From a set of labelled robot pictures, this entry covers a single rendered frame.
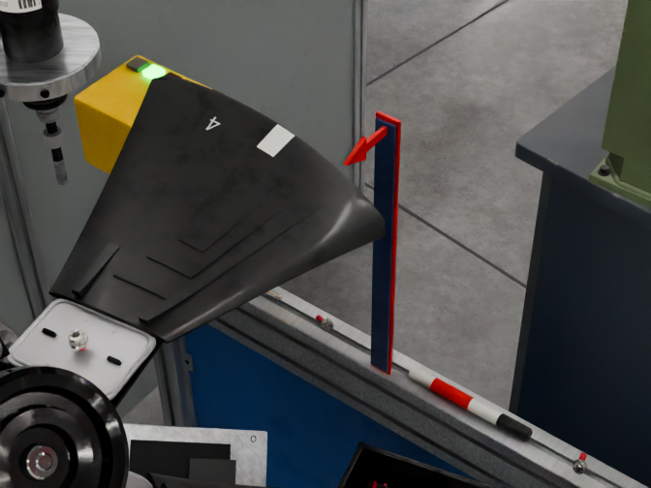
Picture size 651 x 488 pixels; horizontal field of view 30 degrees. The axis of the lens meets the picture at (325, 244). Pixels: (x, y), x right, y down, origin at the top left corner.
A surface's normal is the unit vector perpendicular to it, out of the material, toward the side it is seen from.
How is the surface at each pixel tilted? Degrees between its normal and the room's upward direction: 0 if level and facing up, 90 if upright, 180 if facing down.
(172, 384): 90
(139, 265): 5
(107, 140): 90
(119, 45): 90
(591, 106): 0
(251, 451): 50
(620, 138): 90
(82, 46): 0
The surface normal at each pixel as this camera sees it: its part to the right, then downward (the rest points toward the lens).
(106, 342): -0.05, -0.69
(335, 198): 0.34, -0.57
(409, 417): -0.60, 0.55
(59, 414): 0.58, -0.06
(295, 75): 0.80, 0.41
